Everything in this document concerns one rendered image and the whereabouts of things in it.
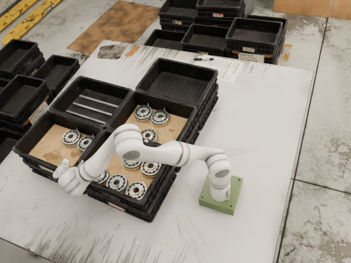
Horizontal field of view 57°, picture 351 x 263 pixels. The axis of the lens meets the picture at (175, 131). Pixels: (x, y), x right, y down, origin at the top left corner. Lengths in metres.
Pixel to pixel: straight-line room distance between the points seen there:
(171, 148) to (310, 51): 2.64
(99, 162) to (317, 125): 2.10
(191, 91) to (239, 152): 0.46
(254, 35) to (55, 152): 1.87
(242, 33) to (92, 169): 2.07
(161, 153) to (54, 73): 2.19
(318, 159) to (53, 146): 1.89
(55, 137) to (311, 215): 1.73
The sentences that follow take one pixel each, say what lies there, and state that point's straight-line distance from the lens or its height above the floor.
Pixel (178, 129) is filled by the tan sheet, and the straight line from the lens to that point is 1.72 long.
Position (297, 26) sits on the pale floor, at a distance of 3.89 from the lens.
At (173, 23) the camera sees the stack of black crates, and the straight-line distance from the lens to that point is 3.32.
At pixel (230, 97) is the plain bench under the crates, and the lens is 2.04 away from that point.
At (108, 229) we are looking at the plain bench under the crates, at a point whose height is 0.70.
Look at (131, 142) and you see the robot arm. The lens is 1.01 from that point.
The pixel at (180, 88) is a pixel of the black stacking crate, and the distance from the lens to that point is 1.94.
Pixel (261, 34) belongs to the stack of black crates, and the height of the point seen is 0.49.
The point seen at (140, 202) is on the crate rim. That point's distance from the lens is 1.41.
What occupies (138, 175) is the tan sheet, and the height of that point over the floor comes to 0.83.
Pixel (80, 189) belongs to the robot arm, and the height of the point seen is 1.18.
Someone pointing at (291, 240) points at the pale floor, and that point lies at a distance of 2.34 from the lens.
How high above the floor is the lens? 2.16
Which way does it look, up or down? 51 degrees down
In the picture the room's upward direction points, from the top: 12 degrees counter-clockwise
